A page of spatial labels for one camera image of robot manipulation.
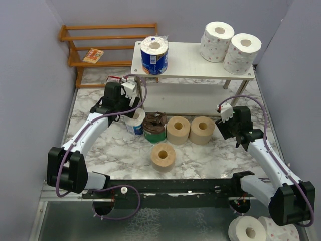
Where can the dotted roll on floor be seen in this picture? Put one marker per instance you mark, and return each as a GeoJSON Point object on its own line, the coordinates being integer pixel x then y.
{"type": "Point", "coordinates": [279, 233]}

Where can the orange snack packet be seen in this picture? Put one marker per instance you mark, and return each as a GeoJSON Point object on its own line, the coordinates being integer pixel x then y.
{"type": "Point", "coordinates": [92, 56]}

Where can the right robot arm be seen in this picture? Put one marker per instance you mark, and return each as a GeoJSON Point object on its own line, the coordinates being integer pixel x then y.
{"type": "Point", "coordinates": [289, 200]}

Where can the brown roll green wrapper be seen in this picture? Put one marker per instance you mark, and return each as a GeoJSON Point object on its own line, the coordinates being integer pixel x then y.
{"type": "Point", "coordinates": [154, 127]}

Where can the white roll on floor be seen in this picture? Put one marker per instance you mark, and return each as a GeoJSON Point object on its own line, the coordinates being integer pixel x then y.
{"type": "Point", "coordinates": [246, 228]}

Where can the white dotted roll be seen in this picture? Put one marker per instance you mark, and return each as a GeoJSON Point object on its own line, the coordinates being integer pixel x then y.
{"type": "Point", "coordinates": [241, 53]}
{"type": "Point", "coordinates": [215, 41]}

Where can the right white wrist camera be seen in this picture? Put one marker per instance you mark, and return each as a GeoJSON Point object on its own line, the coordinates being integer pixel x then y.
{"type": "Point", "coordinates": [226, 111]}

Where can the blue roll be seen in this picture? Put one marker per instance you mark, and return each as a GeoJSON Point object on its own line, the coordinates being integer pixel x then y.
{"type": "Point", "coordinates": [134, 125]}
{"type": "Point", "coordinates": [154, 54]}

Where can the red white small box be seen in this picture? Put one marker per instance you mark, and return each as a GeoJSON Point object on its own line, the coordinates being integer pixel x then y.
{"type": "Point", "coordinates": [115, 79]}

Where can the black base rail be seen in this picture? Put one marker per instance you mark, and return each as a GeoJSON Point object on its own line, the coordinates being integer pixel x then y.
{"type": "Point", "coordinates": [169, 193]}

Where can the tan paper roll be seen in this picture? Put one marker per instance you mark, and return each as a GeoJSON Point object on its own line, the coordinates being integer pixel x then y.
{"type": "Point", "coordinates": [201, 131]}
{"type": "Point", "coordinates": [163, 157]}
{"type": "Point", "coordinates": [178, 129]}

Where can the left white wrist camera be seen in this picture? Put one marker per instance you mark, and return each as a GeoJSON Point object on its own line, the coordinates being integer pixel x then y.
{"type": "Point", "coordinates": [130, 86]}

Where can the tan paper roll front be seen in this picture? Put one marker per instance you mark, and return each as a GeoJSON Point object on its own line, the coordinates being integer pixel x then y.
{"type": "Point", "coordinates": [163, 157]}

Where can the white two-tier shelf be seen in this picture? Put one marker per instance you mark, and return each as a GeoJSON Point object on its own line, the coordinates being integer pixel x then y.
{"type": "Point", "coordinates": [191, 85]}

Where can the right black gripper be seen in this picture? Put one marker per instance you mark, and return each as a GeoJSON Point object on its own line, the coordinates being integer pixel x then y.
{"type": "Point", "coordinates": [222, 126]}

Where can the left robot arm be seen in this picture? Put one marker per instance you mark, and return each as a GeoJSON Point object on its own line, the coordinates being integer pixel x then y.
{"type": "Point", "coordinates": [66, 167]}

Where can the blue roll front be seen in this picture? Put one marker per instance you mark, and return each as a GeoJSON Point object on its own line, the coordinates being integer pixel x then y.
{"type": "Point", "coordinates": [154, 54]}

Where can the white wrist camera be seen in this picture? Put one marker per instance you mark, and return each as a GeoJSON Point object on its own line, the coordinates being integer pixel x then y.
{"type": "Point", "coordinates": [226, 111]}
{"type": "Point", "coordinates": [130, 86]}

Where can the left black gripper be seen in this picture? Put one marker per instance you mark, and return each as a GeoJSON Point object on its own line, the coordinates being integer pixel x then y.
{"type": "Point", "coordinates": [129, 108]}

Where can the orange wooden rack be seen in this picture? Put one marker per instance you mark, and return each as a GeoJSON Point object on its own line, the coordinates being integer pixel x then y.
{"type": "Point", "coordinates": [74, 59]}

